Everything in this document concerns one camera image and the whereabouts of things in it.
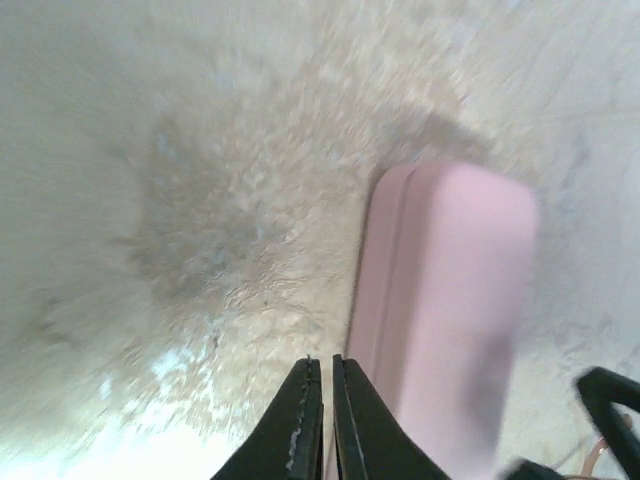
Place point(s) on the pink glasses case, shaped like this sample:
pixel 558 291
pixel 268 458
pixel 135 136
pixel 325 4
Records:
pixel 446 261

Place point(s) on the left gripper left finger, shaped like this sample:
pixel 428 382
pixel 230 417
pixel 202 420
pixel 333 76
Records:
pixel 287 442

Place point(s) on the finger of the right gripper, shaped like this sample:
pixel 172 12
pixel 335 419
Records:
pixel 529 470
pixel 600 390

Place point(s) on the brown rectangular sunglasses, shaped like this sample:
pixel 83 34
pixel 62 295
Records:
pixel 587 469

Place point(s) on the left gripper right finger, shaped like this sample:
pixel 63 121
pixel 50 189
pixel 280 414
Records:
pixel 369 442

